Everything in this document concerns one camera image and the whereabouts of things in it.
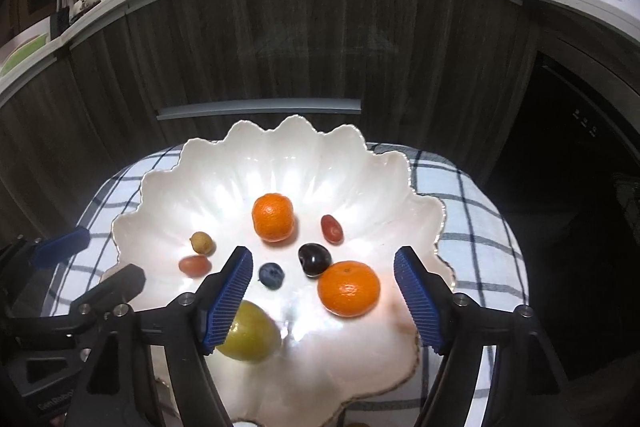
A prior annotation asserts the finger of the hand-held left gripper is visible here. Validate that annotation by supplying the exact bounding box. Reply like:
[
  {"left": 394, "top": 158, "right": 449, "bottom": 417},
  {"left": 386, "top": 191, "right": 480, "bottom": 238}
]
[
  {"left": 0, "top": 226, "right": 91, "bottom": 269},
  {"left": 0, "top": 263, "right": 147, "bottom": 350}
]

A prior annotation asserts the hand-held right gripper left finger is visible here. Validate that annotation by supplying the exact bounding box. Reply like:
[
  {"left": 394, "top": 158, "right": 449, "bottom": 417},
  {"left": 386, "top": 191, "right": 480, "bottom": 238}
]
[{"left": 75, "top": 246, "right": 253, "bottom": 427}]

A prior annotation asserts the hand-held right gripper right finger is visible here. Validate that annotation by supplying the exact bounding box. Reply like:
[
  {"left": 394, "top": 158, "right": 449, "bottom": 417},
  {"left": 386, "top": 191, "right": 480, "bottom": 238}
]
[{"left": 393, "top": 246, "right": 568, "bottom": 427}]

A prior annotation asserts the yellow-green round fruit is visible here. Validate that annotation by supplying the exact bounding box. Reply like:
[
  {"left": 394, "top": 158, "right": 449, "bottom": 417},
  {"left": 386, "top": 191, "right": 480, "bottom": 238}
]
[{"left": 215, "top": 300, "right": 282, "bottom": 363}]

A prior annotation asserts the red grape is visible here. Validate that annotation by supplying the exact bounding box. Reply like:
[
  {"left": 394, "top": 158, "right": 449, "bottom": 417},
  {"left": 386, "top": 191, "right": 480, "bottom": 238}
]
[
  {"left": 320, "top": 214, "right": 343, "bottom": 244},
  {"left": 179, "top": 255, "right": 212, "bottom": 277}
]

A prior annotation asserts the blueberry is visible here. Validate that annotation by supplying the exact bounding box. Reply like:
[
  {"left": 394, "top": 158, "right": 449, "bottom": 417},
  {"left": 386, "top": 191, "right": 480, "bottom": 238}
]
[{"left": 258, "top": 262, "right": 285, "bottom": 290}]

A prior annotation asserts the small tan-orange fruit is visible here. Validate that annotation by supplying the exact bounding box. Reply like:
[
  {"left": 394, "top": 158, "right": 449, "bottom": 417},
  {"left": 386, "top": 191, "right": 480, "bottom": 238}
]
[{"left": 190, "top": 231, "right": 215, "bottom": 256}]

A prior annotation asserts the orange mandarin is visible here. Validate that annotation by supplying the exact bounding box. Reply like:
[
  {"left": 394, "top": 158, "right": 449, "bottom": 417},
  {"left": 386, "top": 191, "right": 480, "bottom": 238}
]
[
  {"left": 317, "top": 260, "right": 381, "bottom": 319},
  {"left": 251, "top": 193, "right": 295, "bottom": 243}
]

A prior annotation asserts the dark purple plum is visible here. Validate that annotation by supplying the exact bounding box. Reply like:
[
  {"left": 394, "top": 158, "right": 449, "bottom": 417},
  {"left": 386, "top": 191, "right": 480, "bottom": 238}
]
[{"left": 298, "top": 243, "right": 332, "bottom": 279}]

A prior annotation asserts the white scalloped bowl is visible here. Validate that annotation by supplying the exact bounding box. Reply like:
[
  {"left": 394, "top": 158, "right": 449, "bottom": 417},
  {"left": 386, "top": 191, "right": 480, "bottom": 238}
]
[{"left": 111, "top": 115, "right": 457, "bottom": 423}]

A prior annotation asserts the blue checkered white cloth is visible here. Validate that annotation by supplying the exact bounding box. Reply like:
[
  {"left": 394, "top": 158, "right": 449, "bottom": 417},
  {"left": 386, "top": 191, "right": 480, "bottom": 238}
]
[{"left": 42, "top": 142, "right": 531, "bottom": 427}]

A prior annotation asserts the black built-in appliance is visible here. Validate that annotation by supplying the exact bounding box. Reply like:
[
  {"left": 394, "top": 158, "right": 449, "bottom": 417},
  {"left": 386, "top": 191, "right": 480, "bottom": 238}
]
[{"left": 480, "top": 52, "right": 640, "bottom": 427}]

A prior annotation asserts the green and white board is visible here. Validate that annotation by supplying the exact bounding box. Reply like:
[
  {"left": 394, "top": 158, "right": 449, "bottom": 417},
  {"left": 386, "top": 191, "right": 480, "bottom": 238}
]
[{"left": 0, "top": 24, "right": 51, "bottom": 75}]

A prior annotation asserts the black knife block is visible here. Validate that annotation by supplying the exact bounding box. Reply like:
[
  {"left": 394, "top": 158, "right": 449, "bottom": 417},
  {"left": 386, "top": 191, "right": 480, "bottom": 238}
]
[{"left": 52, "top": 0, "right": 71, "bottom": 32}]

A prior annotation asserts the dark wood kitchen cabinet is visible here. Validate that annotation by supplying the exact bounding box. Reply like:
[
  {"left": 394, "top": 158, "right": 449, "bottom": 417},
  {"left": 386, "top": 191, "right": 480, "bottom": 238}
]
[{"left": 0, "top": 0, "right": 538, "bottom": 238}]

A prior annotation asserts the grey cabinet handle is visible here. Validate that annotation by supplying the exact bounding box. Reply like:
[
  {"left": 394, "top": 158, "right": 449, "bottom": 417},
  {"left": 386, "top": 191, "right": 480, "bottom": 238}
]
[{"left": 156, "top": 98, "right": 362, "bottom": 122}]

